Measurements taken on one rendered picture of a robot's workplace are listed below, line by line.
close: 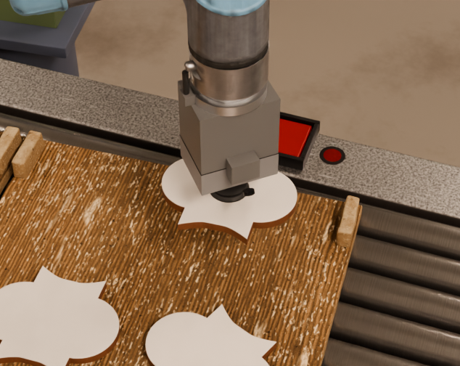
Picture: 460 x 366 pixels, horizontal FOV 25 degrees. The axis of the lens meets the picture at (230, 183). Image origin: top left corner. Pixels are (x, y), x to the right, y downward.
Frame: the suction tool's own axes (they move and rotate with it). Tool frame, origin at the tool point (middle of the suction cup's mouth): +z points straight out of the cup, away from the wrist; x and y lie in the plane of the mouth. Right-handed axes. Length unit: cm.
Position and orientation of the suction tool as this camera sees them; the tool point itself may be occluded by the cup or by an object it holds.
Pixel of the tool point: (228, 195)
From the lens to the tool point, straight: 113.3
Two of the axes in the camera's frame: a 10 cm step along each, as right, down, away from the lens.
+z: 0.0, 6.9, 7.3
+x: -3.7, -6.7, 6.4
